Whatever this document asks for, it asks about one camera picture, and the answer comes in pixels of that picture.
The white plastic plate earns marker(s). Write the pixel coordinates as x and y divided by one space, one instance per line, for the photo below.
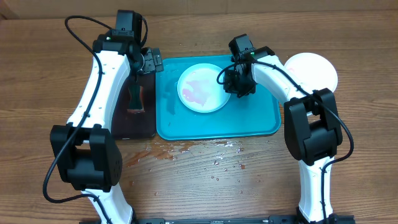
313 69

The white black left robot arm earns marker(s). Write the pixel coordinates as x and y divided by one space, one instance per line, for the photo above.
86 154

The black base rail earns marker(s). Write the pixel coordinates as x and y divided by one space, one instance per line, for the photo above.
273 219

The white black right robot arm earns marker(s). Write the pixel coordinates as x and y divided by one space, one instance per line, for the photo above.
305 86

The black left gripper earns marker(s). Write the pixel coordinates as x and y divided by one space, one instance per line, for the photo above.
154 60

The green pink sponge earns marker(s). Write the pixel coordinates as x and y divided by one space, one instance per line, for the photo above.
136 102

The black rectangular tray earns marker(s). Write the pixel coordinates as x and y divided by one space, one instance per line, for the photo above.
126 125

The light blue plastic plate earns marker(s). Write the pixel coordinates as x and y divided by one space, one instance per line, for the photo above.
199 90

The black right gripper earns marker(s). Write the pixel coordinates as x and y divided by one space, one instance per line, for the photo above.
235 89

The teal plastic serving tray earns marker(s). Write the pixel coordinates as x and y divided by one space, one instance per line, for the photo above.
251 115

